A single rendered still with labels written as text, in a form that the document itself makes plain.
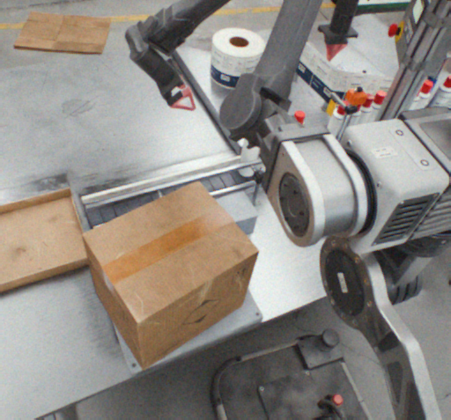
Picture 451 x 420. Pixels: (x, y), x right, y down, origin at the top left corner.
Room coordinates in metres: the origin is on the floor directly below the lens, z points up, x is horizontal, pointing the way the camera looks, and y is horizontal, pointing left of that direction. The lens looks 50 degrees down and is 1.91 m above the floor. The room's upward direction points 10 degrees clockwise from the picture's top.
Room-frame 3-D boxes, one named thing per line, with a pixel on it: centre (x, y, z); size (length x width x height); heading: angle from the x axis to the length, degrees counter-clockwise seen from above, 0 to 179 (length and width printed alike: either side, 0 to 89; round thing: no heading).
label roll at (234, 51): (1.52, 0.07, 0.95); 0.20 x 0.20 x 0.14
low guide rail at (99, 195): (1.04, -0.04, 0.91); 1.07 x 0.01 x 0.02; 124
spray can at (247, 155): (1.00, -0.04, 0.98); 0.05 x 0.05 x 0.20
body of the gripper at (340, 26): (1.21, -0.22, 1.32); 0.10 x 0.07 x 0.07; 117
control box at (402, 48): (1.16, -0.43, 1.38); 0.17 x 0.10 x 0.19; 179
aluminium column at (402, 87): (1.07, -0.41, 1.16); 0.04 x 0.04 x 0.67; 34
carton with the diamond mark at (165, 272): (0.52, 0.11, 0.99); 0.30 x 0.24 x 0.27; 135
